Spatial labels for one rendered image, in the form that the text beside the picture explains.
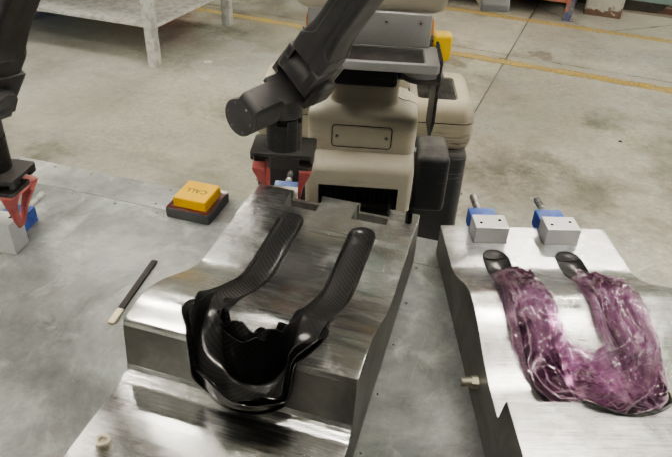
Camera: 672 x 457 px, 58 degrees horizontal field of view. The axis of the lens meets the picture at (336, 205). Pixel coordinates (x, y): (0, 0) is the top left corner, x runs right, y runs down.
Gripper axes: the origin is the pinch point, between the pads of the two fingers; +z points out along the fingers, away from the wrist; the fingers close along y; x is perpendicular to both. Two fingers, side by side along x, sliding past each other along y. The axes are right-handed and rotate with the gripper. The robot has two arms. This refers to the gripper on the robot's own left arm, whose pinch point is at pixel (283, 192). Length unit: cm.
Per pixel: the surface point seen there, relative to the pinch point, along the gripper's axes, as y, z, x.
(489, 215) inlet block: 32.8, -4.1, -8.7
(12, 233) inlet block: -39.4, 1.3, -15.1
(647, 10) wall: 258, 77, 460
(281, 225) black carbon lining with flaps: 1.5, -4.0, -15.2
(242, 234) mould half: -3.6, -4.0, -18.2
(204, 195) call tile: -13.4, 1.0, -1.1
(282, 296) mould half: 3.9, -6.0, -32.7
